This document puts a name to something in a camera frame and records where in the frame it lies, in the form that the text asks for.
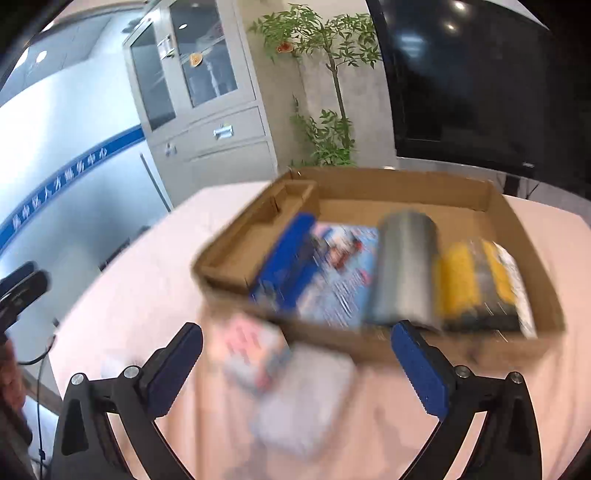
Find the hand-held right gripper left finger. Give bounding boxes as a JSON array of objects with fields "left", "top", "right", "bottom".
[{"left": 50, "top": 322, "right": 204, "bottom": 480}]

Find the person's left hand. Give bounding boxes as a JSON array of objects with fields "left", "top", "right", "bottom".
[{"left": 0, "top": 342, "right": 26, "bottom": 411}]

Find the grey metal cabinet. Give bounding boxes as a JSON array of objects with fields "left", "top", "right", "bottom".
[{"left": 122, "top": 0, "right": 278, "bottom": 208}]

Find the dark jar with yellow label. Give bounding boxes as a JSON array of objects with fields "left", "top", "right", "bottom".
[{"left": 434, "top": 237, "right": 522, "bottom": 333}]

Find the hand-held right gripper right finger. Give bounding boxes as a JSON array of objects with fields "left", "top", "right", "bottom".
[{"left": 391, "top": 320, "right": 543, "bottom": 480}]

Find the brown cardboard box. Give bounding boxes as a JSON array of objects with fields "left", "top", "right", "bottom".
[{"left": 191, "top": 167, "right": 566, "bottom": 365}]

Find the pink white printed pack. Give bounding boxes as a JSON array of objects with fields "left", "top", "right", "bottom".
[{"left": 217, "top": 314, "right": 294, "bottom": 393}]

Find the green leafy potted tree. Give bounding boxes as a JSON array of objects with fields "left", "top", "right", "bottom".
[{"left": 247, "top": 4, "right": 384, "bottom": 168}]

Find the black flat screen television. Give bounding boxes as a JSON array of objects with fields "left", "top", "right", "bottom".
[{"left": 365, "top": 0, "right": 591, "bottom": 195}]

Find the colourful printed toy box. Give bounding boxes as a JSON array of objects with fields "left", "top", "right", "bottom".
[{"left": 295, "top": 222, "right": 382, "bottom": 330}]

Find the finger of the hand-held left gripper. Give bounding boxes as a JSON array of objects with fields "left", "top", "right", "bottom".
[{"left": 0, "top": 261, "right": 51, "bottom": 324}]

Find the blue plastic case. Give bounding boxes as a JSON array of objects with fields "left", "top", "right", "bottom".
[{"left": 249, "top": 212, "right": 319, "bottom": 315}]

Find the black cable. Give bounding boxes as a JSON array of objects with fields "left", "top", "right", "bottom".
[{"left": 18, "top": 335, "right": 58, "bottom": 462}]

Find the grey flat case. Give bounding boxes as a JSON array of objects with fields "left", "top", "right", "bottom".
[{"left": 249, "top": 344, "right": 356, "bottom": 457}]

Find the silver metal can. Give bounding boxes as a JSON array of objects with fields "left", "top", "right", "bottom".
[{"left": 365, "top": 210, "right": 439, "bottom": 328}]

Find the blue wall sign stripe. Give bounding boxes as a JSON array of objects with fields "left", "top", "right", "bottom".
[{"left": 0, "top": 124, "right": 146, "bottom": 252}]

